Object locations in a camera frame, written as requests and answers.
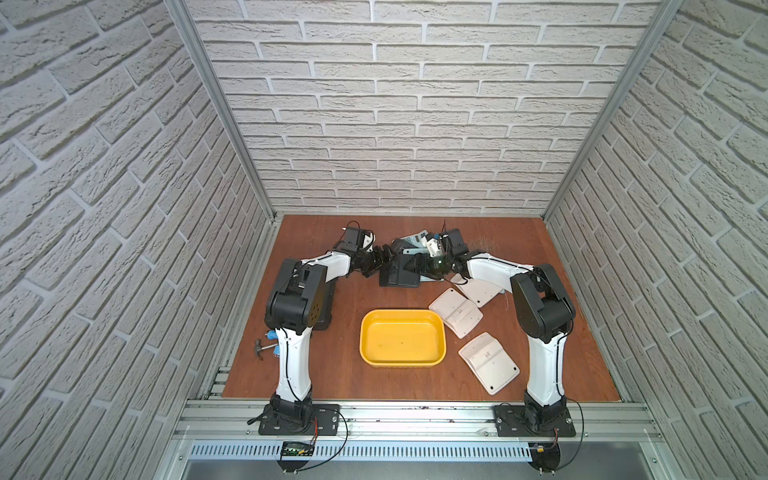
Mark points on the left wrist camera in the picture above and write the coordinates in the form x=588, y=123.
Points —
x=355, y=240

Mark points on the pink calculator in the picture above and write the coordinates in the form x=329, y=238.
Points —
x=479, y=292

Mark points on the left controller board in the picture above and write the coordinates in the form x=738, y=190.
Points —
x=296, y=449

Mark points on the white calculator middle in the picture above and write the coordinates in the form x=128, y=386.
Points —
x=458, y=313

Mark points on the white calculator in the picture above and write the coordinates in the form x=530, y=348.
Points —
x=458, y=313
x=489, y=362

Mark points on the black calculator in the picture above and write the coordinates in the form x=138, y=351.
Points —
x=402, y=270

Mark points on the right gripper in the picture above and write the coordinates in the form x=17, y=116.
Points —
x=426, y=268

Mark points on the white calculator front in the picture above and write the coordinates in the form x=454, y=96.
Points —
x=489, y=362

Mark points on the small hammer blue handle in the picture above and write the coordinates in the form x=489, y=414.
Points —
x=267, y=343

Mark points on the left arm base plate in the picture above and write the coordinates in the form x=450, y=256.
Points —
x=321, y=419

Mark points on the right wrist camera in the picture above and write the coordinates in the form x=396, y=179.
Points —
x=448, y=243

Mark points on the right controller board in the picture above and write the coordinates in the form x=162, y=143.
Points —
x=545, y=458

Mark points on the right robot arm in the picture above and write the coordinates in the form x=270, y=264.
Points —
x=544, y=312

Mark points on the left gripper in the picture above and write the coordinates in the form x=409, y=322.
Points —
x=375, y=262

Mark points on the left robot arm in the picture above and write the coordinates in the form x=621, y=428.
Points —
x=294, y=387

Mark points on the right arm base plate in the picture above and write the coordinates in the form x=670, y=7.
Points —
x=527, y=421

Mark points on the controller board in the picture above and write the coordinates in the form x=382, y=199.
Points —
x=296, y=449
x=545, y=458

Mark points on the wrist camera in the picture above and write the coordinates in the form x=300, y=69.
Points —
x=448, y=243
x=355, y=240

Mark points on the black tool case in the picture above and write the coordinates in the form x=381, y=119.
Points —
x=301, y=297

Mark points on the yellow storage box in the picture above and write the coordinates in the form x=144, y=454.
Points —
x=402, y=338

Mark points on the grey blue calculator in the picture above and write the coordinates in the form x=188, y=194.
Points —
x=417, y=241

